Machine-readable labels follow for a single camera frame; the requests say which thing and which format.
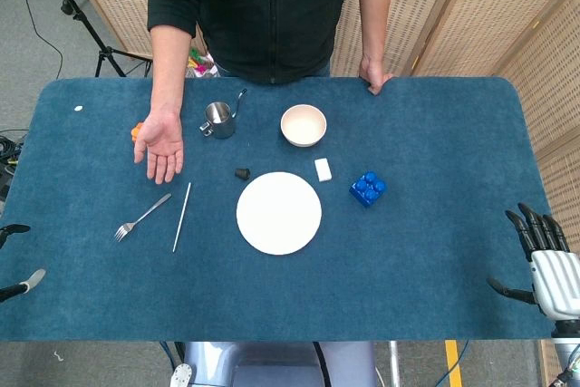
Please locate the person right hand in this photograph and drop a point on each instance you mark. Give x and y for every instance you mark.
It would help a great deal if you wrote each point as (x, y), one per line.
(162, 147)

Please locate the robot left hand black fingers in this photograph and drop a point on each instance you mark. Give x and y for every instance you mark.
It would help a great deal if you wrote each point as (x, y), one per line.
(18, 288)

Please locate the robot right hand white black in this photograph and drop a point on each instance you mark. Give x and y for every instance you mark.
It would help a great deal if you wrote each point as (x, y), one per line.
(555, 278)

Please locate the person left hand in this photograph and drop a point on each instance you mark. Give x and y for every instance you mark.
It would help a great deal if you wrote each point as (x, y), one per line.
(374, 72)

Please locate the person left forearm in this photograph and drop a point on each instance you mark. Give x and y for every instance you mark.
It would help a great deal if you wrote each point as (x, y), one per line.
(370, 15)

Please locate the robot right arm silver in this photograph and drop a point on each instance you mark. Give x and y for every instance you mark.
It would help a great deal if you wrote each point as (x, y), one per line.
(568, 351)

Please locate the person right forearm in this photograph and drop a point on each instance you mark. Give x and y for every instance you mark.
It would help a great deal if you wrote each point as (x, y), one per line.
(170, 70)

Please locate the person torso black jacket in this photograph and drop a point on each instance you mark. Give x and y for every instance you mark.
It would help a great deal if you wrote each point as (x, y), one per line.
(272, 11)

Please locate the orange angular block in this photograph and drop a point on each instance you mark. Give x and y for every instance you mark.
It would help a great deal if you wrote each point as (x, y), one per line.
(135, 131)

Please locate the steel gooseneck pitcher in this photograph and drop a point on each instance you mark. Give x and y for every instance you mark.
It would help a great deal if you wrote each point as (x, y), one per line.
(220, 122)

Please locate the silver metal chopstick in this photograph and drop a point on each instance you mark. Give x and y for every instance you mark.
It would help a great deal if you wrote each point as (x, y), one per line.
(182, 217)

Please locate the small black rubber cap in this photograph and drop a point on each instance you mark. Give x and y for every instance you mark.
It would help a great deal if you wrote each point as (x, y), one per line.
(242, 173)

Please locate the beige bowl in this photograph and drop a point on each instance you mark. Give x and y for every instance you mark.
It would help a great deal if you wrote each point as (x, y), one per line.
(303, 126)

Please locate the white eraser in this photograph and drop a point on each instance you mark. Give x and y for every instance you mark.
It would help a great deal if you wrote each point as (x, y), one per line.
(323, 169)

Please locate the blue toy building block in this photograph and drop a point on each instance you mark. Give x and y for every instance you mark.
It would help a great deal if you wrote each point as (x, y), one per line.
(367, 190)

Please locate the white round plate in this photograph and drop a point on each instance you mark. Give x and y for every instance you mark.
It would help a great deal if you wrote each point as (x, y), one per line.
(279, 213)

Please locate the black tripod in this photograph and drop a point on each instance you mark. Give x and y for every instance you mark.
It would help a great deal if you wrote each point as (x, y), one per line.
(86, 24)

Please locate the metal table leg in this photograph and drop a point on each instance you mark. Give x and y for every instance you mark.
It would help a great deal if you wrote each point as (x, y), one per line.
(395, 364)

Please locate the blue table mat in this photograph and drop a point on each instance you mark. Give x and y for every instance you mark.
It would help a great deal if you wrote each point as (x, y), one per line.
(290, 287)

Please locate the robot torso grey blue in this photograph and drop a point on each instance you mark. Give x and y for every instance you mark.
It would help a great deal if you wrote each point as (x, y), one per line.
(272, 364)

